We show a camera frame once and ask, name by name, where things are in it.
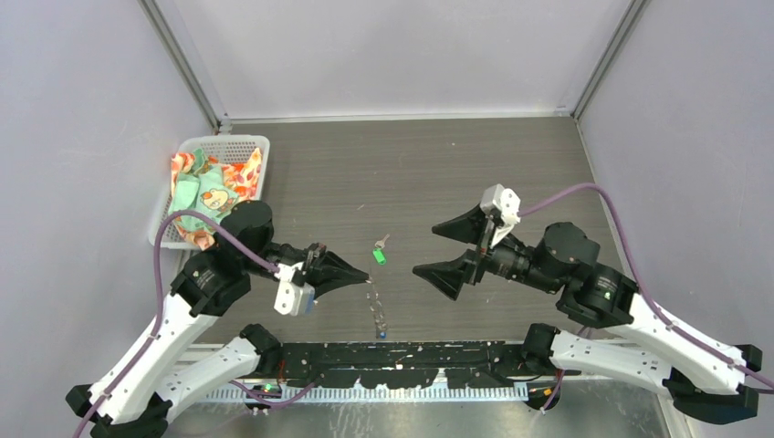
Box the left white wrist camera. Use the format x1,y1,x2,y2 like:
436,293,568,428
274,263,315,317

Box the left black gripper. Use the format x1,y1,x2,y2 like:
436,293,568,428
245,241,370,298

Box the aluminium frame rail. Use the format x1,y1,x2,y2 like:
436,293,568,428
128,338,680,385

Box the green key tag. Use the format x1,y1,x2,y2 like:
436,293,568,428
372,248,387,266

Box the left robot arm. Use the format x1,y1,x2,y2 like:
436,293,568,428
66,200,371,437

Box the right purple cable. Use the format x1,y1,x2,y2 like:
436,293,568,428
518,182,774,413

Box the silver key with green tag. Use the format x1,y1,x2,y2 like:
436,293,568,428
374,234,390,250

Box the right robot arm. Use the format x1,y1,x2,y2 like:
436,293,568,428
413,201,762,425

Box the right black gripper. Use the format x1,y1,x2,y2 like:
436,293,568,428
411,202,560,297

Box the colourful patterned cloth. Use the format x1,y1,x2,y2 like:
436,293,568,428
168,148,263,223

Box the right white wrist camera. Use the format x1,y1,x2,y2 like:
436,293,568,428
479,183,521,247

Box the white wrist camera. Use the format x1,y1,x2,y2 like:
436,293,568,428
274,263,315,317
479,183,521,247

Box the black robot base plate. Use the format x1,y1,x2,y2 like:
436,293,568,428
252,341,558,390

